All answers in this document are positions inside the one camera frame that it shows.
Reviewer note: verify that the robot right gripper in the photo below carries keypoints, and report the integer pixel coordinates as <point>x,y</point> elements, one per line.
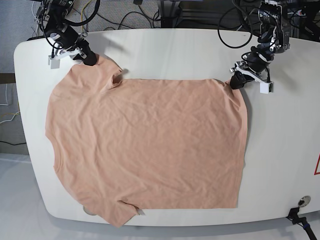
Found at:
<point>68,42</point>

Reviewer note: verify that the robot left gripper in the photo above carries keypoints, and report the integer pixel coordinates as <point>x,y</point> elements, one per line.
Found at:
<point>252,67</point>

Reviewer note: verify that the peach pink T-shirt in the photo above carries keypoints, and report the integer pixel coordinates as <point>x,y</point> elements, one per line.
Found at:
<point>124,145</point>

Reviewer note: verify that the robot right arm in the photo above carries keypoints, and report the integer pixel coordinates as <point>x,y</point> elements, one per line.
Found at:
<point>52,13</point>

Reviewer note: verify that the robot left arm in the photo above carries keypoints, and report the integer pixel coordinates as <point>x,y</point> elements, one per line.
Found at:
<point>273,39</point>

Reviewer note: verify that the red triangle sticker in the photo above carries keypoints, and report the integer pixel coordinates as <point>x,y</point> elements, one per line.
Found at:
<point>317,168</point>

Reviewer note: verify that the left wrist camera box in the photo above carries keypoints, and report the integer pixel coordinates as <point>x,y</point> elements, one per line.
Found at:
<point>266,87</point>

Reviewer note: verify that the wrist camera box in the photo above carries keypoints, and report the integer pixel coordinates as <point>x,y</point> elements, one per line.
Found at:
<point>53,63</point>
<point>266,87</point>

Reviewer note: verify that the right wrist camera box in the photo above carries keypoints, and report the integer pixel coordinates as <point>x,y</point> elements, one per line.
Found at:
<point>53,63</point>

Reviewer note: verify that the black metal frame post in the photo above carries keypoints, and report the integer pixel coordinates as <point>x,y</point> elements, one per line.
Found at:
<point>170,12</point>

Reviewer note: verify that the silver right cable grommet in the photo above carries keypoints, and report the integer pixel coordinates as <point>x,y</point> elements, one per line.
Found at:
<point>304,201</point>

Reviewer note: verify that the silver cable grommet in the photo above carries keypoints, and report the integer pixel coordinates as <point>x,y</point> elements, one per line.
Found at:
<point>304,201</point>
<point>88,212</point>

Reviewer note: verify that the silver left cable grommet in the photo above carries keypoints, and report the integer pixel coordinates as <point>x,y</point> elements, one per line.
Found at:
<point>88,212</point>

